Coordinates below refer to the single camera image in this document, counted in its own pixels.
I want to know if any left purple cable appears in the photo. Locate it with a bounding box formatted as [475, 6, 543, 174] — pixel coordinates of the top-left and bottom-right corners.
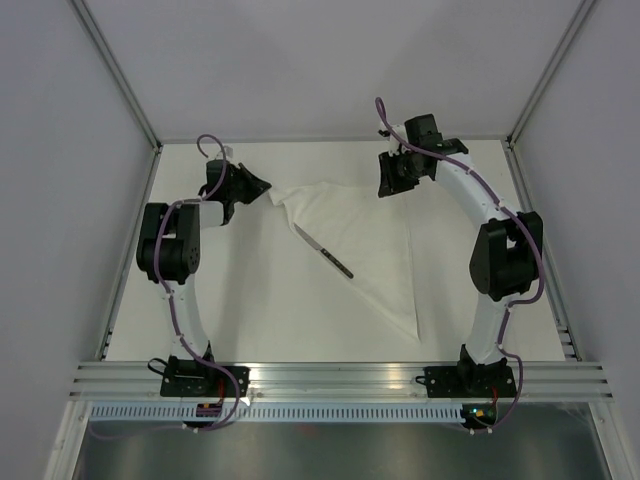
[89, 133, 251, 441]

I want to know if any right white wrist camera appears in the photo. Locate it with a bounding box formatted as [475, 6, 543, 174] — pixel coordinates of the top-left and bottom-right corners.
[378, 124, 407, 156]

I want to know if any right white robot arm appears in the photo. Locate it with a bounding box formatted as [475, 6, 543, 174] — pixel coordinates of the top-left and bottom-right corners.
[378, 111, 544, 395]

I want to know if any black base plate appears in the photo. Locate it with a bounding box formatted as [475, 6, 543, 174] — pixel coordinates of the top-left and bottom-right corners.
[160, 361, 250, 398]
[422, 366, 517, 399]

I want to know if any white cloth napkin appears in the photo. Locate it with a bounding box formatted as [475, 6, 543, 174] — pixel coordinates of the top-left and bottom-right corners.
[269, 182, 419, 341]

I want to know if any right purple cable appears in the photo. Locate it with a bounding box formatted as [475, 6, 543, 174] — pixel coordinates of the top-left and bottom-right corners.
[374, 96, 546, 435]

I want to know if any white slotted cable duct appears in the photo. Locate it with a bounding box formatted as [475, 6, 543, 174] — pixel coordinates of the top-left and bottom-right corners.
[90, 402, 463, 423]

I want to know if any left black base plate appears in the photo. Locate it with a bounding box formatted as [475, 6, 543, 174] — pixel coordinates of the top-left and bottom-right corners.
[160, 361, 250, 398]

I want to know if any black handled steel knife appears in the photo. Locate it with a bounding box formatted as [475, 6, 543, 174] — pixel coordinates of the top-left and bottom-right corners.
[293, 223, 354, 280]

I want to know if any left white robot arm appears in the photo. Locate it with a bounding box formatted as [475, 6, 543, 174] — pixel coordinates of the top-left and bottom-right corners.
[136, 160, 272, 396]

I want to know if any front aluminium rail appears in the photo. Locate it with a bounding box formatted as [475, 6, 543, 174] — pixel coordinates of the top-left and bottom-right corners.
[69, 361, 613, 403]

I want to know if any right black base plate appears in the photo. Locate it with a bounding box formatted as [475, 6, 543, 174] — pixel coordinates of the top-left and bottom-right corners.
[422, 366, 517, 399]

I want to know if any purple cable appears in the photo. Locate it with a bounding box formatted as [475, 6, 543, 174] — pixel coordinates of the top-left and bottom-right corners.
[374, 96, 546, 435]
[89, 133, 251, 441]

